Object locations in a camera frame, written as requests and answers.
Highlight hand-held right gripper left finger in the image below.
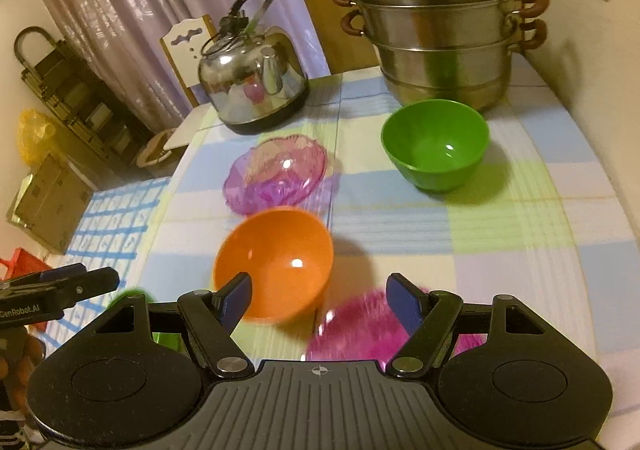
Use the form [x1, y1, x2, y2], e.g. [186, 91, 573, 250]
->
[95, 272, 256, 378]

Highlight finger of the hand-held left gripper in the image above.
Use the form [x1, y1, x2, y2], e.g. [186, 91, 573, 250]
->
[41, 264, 87, 282]
[52, 267, 121, 311]

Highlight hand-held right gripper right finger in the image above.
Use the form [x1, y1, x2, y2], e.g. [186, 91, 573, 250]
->
[386, 273, 548, 378]

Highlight orange plastic bowl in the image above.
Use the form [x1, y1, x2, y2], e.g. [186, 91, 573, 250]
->
[213, 206, 334, 323]

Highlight pink translucent plastic plate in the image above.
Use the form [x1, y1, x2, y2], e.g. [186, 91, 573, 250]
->
[222, 136, 331, 216]
[305, 287, 486, 373]

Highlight green plastic bowl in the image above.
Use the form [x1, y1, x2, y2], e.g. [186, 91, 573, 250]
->
[381, 99, 490, 194]
[107, 289, 183, 346]

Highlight person's left hand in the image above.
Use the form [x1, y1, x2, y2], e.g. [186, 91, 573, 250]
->
[0, 330, 47, 383]

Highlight red bag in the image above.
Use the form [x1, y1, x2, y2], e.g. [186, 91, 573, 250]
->
[0, 247, 48, 281]

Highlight blue patterned blanket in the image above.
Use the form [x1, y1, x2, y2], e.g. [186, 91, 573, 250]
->
[37, 176, 173, 356]

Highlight cardboard box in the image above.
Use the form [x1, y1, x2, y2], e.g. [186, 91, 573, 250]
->
[6, 152, 96, 253]

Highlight checked tablecloth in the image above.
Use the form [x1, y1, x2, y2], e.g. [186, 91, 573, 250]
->
[40, 55, 640, 381]

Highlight yellow plastic bag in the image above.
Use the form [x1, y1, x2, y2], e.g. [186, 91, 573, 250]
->
[17, 110, 57, 163]

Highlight beige slipper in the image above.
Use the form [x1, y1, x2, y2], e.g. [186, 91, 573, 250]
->
[135, 129, 176, 166]

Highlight folded metal cart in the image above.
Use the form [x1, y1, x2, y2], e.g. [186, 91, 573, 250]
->
[14, 26, 151, 166]

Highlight stainless steel kettle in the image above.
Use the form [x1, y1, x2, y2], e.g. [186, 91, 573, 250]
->
[197, 0, 309, 136]

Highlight stainless steel steamer pot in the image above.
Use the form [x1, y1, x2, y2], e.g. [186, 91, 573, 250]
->
[332, 0, 550, 113]

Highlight white wooden chair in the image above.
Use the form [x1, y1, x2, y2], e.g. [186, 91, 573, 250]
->
[160, 14, 221, 151]

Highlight sheer purple curtain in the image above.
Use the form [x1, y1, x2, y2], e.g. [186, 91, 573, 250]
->
[20, 0, 331, 131]

